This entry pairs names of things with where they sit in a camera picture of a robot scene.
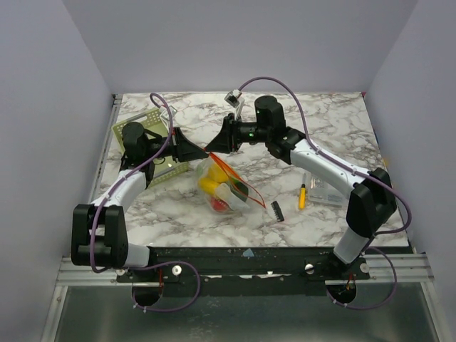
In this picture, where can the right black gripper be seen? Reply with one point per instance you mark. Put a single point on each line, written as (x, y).
(230, 134)

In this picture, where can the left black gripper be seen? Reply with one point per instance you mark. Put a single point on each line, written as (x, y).
(183, 149)

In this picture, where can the peach toy fruit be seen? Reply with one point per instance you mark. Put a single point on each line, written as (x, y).
(218, 205)

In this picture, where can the clear plastic screw box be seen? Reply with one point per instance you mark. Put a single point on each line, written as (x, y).
(322, 192)

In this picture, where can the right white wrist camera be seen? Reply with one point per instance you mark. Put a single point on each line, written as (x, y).
(235, 99)

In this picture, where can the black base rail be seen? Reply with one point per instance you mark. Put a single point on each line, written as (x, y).
(244, 271)

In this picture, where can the aluminium extrusion rail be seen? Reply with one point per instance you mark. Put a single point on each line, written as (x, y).
(407, 268)

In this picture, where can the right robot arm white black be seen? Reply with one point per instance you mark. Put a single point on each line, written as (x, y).
(370, 201)

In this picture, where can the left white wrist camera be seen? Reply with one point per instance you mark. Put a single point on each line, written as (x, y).
(164, 115)

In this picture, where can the white toy garlic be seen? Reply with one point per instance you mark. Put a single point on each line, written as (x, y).
(223, 192)

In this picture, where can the clear zip top bag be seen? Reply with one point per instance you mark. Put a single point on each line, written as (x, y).
(255, 199)

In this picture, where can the black bit holder strip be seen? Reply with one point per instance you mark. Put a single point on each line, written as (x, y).
(277, 211)

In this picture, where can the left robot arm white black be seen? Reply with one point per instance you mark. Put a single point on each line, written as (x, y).
(99, 236)

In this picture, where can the yellow handle screwdriver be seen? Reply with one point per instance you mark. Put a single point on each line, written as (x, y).
(302, 194)

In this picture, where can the orange toy fruit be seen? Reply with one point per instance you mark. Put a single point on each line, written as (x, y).
(216, 173)

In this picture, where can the green plastic basket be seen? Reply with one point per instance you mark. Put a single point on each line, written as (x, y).
(166, 168)

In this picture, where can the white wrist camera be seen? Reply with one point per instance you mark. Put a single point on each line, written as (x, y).
(235, 99)
(164, 115)

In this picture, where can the yellow toy lemon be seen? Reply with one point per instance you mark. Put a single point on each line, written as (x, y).
(208, 185)

